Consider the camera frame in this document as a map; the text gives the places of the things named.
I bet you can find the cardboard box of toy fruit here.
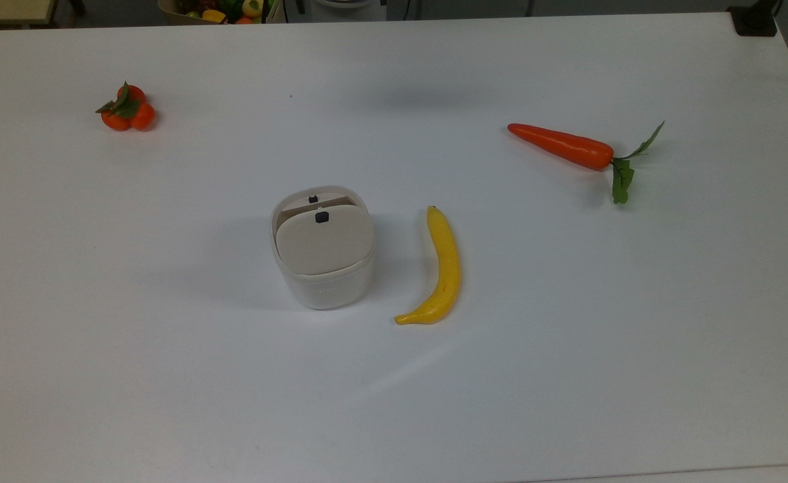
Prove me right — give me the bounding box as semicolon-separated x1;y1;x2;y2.
158;0;287;25

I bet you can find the orange plastic carrot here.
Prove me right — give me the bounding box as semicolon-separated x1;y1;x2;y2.
507;121;665;205

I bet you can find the yellow plastic banana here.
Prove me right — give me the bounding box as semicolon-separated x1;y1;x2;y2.
394;205;462;326

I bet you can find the cream swing bin lid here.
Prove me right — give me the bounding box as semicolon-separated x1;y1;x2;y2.
276;205;375;276

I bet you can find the cream garbage bin body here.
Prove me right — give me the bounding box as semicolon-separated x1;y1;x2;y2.
270;185;377;311

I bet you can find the wooden desk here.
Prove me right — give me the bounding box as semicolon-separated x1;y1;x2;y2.
0;0;59;29

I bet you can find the black table clamp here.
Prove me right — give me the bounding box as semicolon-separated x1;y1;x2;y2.
728;0;779;37

